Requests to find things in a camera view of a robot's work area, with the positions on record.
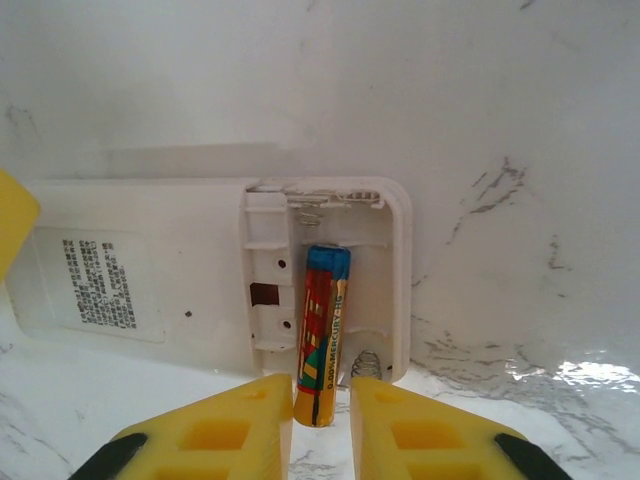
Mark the small AAA battery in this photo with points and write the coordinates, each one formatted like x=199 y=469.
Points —
x=320 y=340

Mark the white remote control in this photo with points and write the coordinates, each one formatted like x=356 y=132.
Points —
x=150 y=225

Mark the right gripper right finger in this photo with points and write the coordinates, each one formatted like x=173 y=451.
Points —
x=370 y=440

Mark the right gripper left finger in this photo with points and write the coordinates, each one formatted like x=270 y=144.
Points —
x=235 y=400

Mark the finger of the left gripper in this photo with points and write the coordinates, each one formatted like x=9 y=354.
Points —
x=15 y=220

